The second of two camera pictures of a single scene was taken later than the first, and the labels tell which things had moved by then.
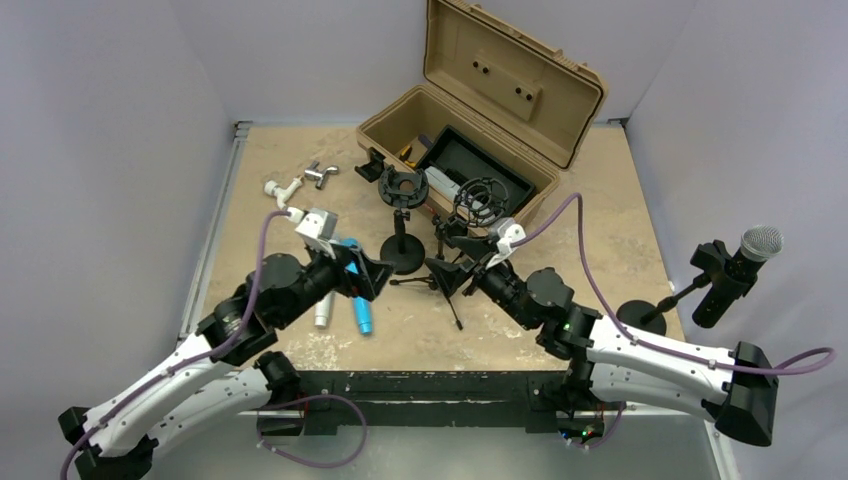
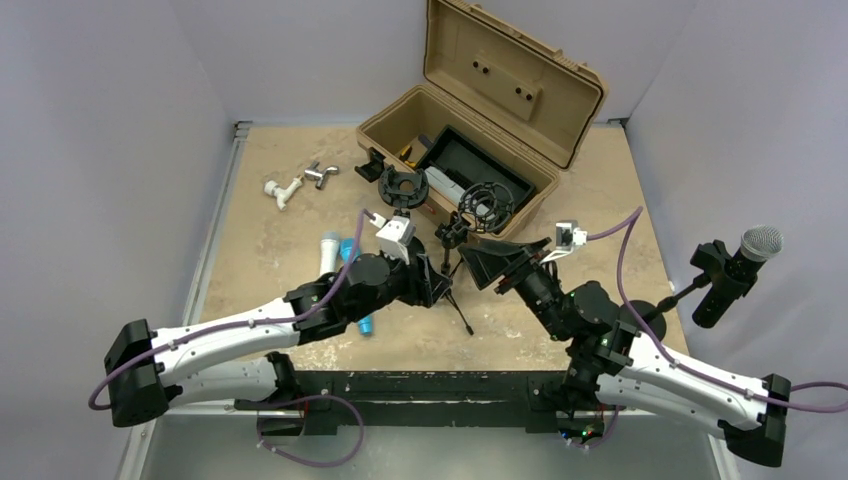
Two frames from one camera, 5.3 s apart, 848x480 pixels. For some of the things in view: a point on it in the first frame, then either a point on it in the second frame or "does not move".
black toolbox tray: x=467 y=159 does not move
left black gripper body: x=342 y=279 → x=406 y=287
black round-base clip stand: x=648 y=318 does not move
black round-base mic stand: x=403 y=190 does not move
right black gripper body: x=490 y=262 → x=524 y=268
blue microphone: x=362 y=305 does not move
